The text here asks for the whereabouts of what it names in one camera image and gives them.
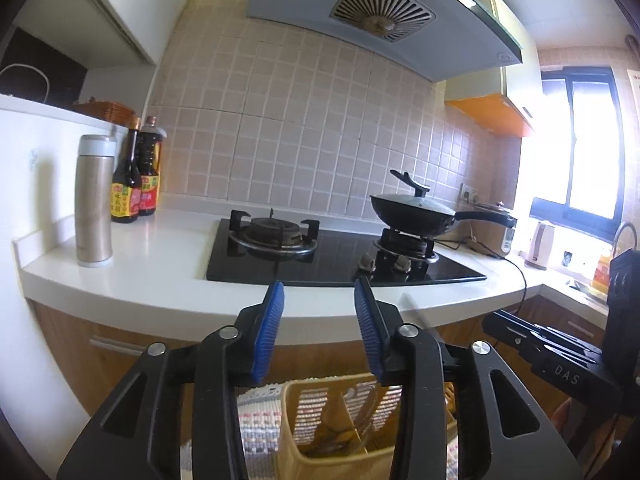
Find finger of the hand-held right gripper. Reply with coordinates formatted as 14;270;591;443
492;309;607;358
482;315;603;370

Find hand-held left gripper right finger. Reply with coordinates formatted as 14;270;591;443
354;276;586;480

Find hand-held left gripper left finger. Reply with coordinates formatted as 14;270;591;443
56;281;286;480

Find yellow plastic utensil basket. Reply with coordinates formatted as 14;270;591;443
279;372;458;480

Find steel sink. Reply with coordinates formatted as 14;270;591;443
567;276;610;306

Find yellow bottle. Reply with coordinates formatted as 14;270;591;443
592;247;613;293

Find black glass gas stove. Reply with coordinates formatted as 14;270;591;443
206;209;488;288

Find curved faucet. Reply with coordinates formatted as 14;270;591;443
614;221;638;256

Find white electric kettle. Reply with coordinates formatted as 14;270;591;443
524;220;557;271

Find black wok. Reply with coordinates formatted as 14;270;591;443
370;195;518;241

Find beige rice cooker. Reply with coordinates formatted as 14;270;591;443
472;201;517;257

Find slim soy sauce bottle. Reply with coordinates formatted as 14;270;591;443
110;117;142;224

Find dark framed window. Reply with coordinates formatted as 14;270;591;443
530;65;631;241

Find large dark sauce bottle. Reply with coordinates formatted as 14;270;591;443
136;116;167;217

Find steel thermos flask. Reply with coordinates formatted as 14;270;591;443
75;135;117;268

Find upper cabinet with orange underside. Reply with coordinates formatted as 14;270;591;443
444;0;536;137

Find brown wicker basket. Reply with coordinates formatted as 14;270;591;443
72;100;137;123

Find white upper cabinet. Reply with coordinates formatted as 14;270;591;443
65;0;173;66

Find black power cable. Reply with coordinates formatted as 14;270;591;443
435;237;528;321

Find silver cabinet handle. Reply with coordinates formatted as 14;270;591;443
90;337;147;357

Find glass lid with black handle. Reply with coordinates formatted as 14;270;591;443
389;169;458;216

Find white wire loop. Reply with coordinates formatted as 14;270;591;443
0;63;50;106

